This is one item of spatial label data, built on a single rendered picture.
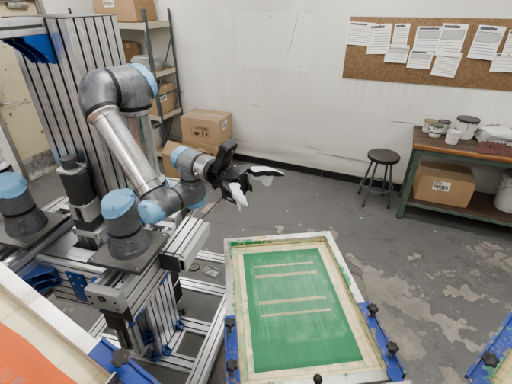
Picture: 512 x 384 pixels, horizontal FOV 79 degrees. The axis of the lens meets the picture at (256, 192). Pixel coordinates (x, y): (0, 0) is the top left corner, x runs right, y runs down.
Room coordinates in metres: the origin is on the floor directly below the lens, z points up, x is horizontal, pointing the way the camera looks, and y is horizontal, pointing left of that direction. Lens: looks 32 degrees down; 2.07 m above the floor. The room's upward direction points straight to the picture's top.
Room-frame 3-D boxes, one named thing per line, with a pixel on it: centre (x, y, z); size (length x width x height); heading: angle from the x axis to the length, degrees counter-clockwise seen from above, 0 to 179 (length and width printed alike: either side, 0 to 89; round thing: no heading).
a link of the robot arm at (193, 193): (0.83, 0.21, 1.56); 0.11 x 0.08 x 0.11; 141
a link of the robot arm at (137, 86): (1.02, 0.40, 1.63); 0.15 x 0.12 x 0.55; 141
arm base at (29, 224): (1.04, 0.97, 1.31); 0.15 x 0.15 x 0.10
